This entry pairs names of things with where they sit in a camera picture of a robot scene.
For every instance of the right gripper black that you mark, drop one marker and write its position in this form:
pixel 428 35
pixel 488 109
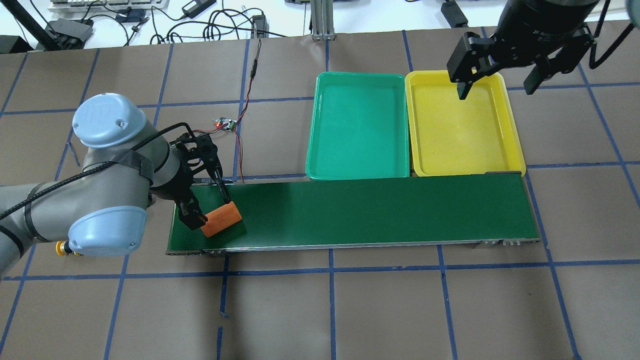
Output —
pixel 537 22

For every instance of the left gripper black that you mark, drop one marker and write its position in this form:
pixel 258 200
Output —
pixel 176 184

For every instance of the plain orange cylinder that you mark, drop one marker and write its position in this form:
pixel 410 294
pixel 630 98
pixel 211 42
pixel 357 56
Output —
pixel 220 219

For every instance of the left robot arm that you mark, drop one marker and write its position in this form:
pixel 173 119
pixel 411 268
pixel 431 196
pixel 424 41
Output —
pixel 102 211

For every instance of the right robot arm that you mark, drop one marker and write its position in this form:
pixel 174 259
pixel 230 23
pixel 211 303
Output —
pixel 558 17

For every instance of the yellow plastic tray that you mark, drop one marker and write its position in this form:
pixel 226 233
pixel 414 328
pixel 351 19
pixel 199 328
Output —
pixel 453 137

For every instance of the motor speed controller board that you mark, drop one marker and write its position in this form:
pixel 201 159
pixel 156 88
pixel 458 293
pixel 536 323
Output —
pixel 225 124

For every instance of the green conveyor belt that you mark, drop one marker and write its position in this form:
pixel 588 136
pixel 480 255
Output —
pixel 371 212

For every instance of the green plastic tray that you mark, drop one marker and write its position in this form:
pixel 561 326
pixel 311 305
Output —
pixel 359 127

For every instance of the yellow push button far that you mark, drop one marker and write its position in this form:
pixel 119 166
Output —
pixel 63 248

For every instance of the white keyboard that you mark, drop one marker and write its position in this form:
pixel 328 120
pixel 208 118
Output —
pixel 77 6

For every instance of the black cable tie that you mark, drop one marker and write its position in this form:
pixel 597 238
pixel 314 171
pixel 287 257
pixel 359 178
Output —
pixel 71 150

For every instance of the aluminium frame post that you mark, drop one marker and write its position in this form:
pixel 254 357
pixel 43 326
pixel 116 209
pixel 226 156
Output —
pixel 322 20

